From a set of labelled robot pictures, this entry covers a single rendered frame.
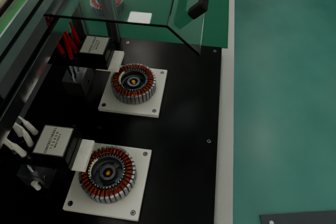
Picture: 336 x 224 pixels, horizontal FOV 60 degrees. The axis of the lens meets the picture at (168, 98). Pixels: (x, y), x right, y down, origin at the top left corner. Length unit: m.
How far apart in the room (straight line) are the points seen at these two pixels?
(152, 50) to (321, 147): 1.15
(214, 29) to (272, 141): 0.85
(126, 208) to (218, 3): 0.76
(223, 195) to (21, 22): 0.50
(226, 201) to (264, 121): 1.09
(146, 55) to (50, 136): 0.41
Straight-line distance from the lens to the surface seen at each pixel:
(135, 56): 0.85
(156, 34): 0.95
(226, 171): 0.68
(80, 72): 0.76
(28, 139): 0.56
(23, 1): 0.49
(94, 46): 0.67
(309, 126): 1.78
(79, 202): 0.63
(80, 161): 0.55
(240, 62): 1.96
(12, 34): 0.46
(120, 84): 0.72
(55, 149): 0.53
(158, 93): 0.74
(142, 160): 0.64
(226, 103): 0.78
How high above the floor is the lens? 1.36
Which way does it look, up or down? 53 degrees down
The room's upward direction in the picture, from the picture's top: straight up
